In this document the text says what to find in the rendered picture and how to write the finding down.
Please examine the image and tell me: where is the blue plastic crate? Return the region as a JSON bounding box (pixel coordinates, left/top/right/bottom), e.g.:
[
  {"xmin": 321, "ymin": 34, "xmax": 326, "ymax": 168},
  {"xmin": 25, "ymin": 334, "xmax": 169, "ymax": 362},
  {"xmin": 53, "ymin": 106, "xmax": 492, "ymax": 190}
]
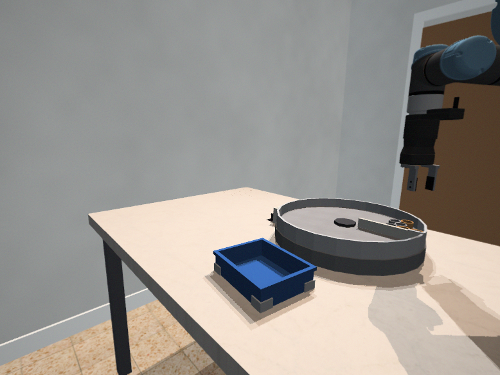
[{"xmin": 213, "ymin": 238, "xmax": 317, "ymax": 313}]

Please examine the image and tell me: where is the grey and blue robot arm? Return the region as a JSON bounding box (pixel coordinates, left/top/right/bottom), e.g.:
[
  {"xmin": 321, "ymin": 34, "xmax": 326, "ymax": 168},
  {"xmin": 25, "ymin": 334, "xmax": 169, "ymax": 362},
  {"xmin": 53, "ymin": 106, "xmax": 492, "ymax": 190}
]
[{"xmin": 408, "ymin": 0, "xmax": 500, "ymax": 97}]

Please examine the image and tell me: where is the grey round turntable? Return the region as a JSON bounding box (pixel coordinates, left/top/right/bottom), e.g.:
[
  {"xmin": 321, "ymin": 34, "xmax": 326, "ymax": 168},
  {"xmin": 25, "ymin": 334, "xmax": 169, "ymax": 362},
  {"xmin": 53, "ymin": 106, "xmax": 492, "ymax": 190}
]
[{"xmin": 267, "ymin": 198, "xmax": 427, "ymax": 276}]

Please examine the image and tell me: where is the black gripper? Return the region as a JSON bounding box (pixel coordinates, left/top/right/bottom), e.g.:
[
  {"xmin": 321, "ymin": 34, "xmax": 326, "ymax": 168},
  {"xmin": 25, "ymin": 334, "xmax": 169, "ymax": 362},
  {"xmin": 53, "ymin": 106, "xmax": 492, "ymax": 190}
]
[{"xmin": 399, "ymin": 94, "xmax": 465, "ymax": 191}]

